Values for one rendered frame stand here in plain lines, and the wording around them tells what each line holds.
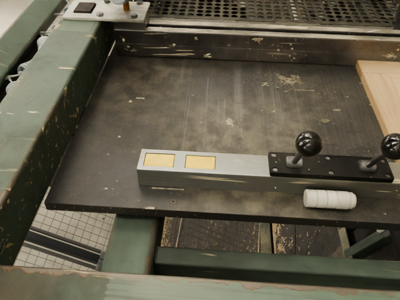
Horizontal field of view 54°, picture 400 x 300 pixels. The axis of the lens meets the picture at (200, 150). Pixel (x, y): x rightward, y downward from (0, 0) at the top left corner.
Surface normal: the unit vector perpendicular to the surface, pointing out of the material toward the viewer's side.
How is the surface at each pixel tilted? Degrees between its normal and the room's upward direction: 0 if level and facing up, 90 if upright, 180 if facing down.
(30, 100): 60
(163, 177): 90
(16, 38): 90
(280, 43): 90
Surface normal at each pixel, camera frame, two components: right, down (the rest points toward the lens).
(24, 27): 0.51, -0.60
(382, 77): 0.01, -0.72
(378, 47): -0.07, 0.69
